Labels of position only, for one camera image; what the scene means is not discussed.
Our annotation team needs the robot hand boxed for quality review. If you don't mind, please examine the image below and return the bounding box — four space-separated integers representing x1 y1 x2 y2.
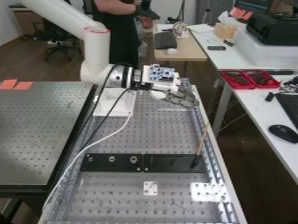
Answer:
141 63 200 109

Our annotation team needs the wooden desk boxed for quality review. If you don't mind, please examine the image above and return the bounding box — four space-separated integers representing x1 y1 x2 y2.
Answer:
151 23 210 78

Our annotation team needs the dark grey case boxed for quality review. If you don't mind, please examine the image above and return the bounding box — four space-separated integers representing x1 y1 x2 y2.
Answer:
153 31 179 51

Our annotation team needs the small white box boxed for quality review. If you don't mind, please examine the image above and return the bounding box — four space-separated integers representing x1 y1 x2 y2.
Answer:
91 88 137 118

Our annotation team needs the black phone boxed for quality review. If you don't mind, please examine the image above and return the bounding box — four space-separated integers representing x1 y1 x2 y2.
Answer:
206 45 227 52

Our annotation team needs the person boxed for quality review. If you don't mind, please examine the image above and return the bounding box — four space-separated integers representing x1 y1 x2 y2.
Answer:
91 0 161 69

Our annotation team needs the red tray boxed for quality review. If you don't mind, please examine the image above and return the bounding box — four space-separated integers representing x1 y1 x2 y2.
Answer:
220 69 258 91
246 69 282 90

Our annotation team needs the small cardboard box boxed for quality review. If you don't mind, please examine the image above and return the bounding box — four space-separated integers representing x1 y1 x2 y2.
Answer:
212 22 236 41

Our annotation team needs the thin stick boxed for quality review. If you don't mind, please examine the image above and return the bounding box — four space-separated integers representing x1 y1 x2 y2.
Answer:
190 121 212 168

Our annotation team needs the small black block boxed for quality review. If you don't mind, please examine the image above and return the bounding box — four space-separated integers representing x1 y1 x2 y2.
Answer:
263 91 276 103

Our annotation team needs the white desk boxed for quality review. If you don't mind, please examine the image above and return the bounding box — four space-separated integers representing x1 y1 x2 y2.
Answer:
187 23 298 188

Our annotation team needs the black office chair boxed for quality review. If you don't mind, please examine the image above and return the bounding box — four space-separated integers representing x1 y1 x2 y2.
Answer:
36 19 83 63

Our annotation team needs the black device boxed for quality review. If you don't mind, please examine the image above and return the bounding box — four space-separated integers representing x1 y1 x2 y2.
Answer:
244 11 298 46

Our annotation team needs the black plate with round holes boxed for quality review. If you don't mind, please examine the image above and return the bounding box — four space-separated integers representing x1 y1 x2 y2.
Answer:
79 152 145 173

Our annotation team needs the dark monitor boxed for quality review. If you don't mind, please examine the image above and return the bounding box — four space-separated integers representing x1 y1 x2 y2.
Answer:
232 0 274 13

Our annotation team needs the black keyboard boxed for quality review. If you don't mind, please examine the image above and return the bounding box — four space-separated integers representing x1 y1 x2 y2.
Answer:
274 92 298 132

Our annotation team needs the black computer mouse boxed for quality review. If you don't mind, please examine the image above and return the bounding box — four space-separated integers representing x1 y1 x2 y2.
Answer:
267 124 298 145

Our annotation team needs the orange tape piece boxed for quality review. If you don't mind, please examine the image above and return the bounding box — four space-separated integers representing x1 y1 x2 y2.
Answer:
0 78 20 91
12 80 36 91

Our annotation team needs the small white square piece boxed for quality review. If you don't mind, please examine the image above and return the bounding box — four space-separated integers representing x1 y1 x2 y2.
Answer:
141 180 159 197

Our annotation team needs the black cable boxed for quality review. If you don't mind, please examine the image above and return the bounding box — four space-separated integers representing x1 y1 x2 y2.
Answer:
83 87 137 148
71 62 134 158

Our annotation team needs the white cable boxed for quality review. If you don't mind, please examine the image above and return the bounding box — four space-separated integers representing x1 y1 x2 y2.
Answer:
40 109 135 221

